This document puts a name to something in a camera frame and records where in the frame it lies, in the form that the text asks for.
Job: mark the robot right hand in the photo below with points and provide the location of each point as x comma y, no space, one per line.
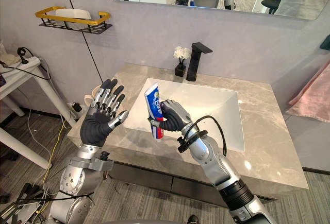
175,117

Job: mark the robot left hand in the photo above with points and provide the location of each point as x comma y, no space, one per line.
94,128

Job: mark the red blue toothpaste tube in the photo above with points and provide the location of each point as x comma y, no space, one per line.
154,105

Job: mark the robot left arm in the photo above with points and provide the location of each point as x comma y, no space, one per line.
74,177

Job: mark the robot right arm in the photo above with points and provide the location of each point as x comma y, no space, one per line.
221,167

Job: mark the black charger plug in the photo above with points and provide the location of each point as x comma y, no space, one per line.
76,108

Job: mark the white mug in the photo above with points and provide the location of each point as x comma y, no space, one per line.
89,97

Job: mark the white sink basin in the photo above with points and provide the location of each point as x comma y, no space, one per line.
206,110

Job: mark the black flower vase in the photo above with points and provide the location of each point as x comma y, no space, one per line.
180,70

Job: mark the black faucet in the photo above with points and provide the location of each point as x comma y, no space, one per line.
192,64

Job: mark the white side table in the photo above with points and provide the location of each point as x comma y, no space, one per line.
49,90

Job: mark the white flower bunch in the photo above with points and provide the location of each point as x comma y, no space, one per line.
181,52

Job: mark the grey marble vanity counter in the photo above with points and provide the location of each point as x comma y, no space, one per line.
263,136

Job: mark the white power strip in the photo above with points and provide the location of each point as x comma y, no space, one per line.
33,60

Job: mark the white soap dish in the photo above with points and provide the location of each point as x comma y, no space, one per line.
74,14

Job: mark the pink towel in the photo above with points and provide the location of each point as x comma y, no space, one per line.
313,97

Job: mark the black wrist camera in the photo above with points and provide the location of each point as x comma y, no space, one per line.
105,155

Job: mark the black yellow wall shelf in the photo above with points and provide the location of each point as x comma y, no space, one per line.
95,21

